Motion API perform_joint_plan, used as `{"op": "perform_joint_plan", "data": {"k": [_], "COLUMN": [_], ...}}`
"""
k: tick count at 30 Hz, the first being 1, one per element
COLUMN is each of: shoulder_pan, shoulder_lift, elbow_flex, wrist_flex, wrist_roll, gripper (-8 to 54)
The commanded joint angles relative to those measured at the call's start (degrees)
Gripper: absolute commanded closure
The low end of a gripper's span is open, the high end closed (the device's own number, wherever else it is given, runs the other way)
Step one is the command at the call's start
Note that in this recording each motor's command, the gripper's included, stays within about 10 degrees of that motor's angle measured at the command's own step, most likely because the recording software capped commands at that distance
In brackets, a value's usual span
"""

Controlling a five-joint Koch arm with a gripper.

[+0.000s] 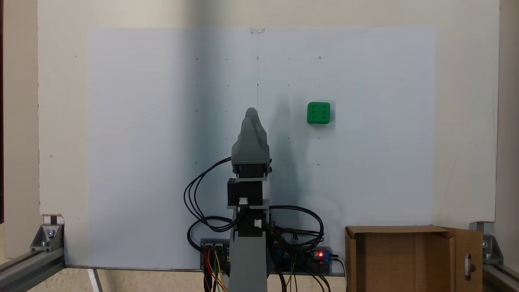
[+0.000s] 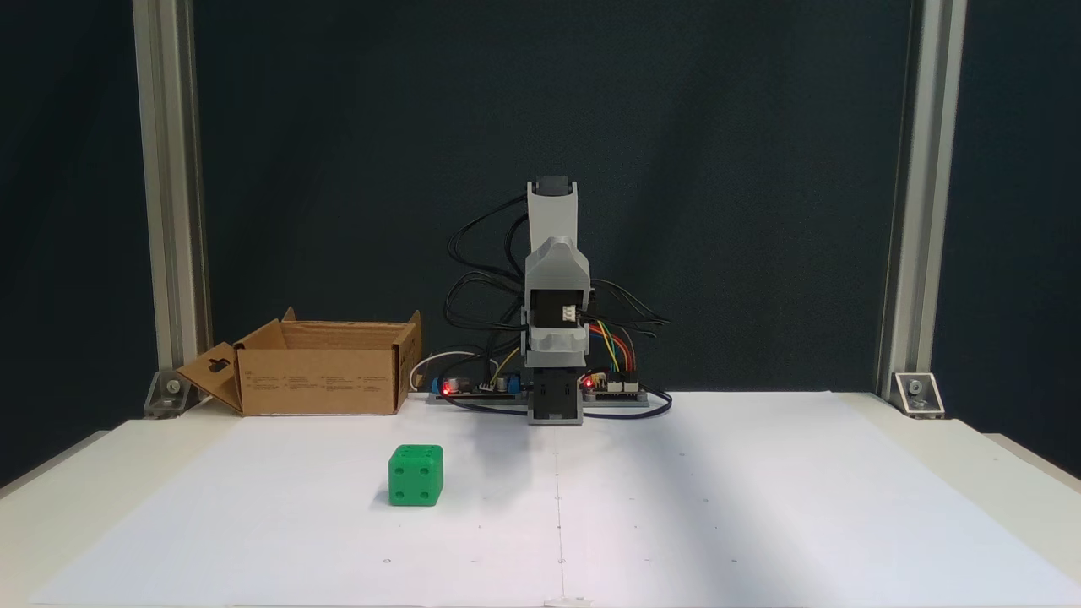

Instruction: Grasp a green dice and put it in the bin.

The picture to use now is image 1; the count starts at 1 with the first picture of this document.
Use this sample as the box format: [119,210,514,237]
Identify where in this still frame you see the green dice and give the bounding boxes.
[307,101,331,125]

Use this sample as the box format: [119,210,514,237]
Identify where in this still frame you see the black motor controller board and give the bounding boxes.
[200,238,231,271]

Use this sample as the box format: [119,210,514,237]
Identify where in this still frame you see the blue board with red led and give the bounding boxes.
[274,246,331,275]

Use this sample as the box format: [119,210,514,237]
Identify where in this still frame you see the brown cardboard box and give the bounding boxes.
[345,225,484,292]

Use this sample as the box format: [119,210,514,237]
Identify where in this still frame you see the black gripper cable bundle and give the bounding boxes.
[184,157,246,234]

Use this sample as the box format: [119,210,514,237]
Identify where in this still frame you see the black elbow cable bundle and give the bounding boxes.
[263,205,325,251]

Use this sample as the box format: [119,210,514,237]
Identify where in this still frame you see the thick black cable loop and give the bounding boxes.
[187,216,232,252]

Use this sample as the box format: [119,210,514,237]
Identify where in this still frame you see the metal corner bracket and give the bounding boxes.
[482,234,504,265]
[30,223,65,252]

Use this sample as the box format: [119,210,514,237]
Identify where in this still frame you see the aluminium frame rail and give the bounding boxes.
[0,247,65,292]
[482,263,519,292]

